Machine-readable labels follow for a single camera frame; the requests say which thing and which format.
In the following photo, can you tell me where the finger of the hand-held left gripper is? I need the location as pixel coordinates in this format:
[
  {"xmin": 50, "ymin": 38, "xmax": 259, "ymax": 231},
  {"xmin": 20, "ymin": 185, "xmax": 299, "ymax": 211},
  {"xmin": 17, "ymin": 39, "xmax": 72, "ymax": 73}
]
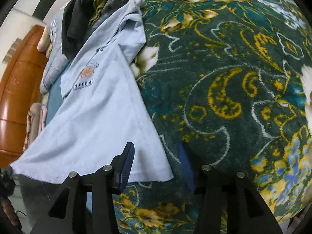
[{"xmin": 0, "ymin": 167, "xmax": 16, "ymax": 198}]

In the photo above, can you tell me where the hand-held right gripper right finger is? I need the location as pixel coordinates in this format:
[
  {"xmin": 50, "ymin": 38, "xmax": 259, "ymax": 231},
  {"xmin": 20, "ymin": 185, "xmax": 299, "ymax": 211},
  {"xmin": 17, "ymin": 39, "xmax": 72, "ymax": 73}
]
[{"xmin": 178, "ymin": 143, "xmax": 284, "ymax": 234}]

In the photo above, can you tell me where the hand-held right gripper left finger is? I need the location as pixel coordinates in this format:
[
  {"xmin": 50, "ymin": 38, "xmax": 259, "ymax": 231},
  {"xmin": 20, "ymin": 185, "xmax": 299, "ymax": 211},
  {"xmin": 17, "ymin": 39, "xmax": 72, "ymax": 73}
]
[{"xmin": 29, "ymin": 142, "xmax": 136, "ymax": 234}]

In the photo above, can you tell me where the light blue printed t-shirt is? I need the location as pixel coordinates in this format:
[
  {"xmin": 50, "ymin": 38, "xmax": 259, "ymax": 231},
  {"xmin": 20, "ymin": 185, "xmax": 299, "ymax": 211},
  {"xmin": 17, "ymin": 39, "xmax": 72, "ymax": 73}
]
[{"xmin": 11, "ymin": 0, "xmax": 175, "ymax": 184}]

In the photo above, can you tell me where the person's left forearm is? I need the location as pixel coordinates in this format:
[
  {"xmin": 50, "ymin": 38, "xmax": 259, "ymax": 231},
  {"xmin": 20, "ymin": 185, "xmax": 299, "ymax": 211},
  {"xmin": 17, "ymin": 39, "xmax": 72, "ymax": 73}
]
[{"xmin": 0, "ymin": 195, "xmax": 23, "ymax": 234}]

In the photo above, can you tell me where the beige cloth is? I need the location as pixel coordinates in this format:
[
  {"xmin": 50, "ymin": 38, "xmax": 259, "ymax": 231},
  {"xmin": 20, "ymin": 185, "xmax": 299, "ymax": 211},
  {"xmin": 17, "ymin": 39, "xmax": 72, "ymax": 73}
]
[{"xmin": 23, "ymin": 102, "xmax": 42, "ymax": 152}]

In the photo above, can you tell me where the orange wooden headboard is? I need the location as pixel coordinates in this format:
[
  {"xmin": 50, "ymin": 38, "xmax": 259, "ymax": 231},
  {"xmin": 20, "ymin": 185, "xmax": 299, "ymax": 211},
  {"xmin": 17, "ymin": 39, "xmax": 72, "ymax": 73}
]
[{"xmin": 0, "ymin": 24, "xmax": 49, "ymax": 168}]

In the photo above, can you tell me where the blue floral quilt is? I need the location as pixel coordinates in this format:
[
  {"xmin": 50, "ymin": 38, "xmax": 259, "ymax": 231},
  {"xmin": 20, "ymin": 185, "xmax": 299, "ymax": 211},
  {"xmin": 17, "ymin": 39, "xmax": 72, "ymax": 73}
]
[{"xmin": 39, "ymin": 0, "xmax": 186, "ymax": 94}]

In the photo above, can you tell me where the floral pillow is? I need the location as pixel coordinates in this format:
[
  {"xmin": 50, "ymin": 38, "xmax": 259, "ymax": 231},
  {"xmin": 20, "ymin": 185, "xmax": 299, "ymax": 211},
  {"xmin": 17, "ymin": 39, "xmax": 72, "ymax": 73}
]
[{"xmin": 37, "ymin": 27, "xmax": 53, "ymax": 52}]

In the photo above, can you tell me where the dark green garment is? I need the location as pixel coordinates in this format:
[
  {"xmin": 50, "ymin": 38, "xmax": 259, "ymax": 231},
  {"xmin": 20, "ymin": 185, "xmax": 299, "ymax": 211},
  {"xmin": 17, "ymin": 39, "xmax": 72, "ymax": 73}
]
[{"xmin": 61, "ymin": 0, "xmax": 132, "ymax": 61}]

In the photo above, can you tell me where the yellow-green knit sweater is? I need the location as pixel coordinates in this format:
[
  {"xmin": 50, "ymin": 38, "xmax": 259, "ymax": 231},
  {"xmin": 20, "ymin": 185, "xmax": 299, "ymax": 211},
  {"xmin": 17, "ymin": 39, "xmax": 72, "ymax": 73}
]
[{"xmin": 88, "ymin": 0, "xmax": 109, "ymax": 27}]

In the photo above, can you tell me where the white wardrobe with black stripe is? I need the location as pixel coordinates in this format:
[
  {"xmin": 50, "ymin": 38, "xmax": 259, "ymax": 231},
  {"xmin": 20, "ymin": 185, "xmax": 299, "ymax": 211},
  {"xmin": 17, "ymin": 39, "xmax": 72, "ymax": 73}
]
[{"xmin": 32, "ymin": 0, "xmax": 90, "ymax": 26}]

